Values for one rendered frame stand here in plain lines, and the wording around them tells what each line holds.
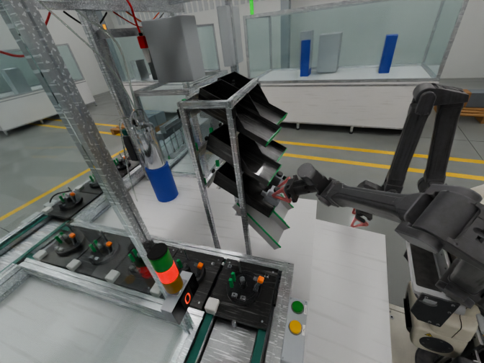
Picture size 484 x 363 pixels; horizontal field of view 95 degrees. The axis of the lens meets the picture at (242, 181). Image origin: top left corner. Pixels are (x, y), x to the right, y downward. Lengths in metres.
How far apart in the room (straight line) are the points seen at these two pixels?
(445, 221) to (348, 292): 0.76
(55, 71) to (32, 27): 0.05
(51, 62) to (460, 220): 0.63
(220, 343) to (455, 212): 0.81
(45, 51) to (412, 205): 0.62
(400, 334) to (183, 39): 2.23
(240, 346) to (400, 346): 1.07
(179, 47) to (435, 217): 1.62
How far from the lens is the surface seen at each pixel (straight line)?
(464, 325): 1.22
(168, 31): 1.78
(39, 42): 0.44
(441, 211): 0.46
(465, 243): 0.46
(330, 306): 1.11
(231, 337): 0.99
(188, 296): 0.76
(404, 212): 0.50
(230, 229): 1.36
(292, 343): 0.93
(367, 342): 1.09
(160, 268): 0.61
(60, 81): 0.44
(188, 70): 1.75
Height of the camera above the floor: 1.84
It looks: 35 degrees down
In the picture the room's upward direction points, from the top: 7 degrees counter-clockwise
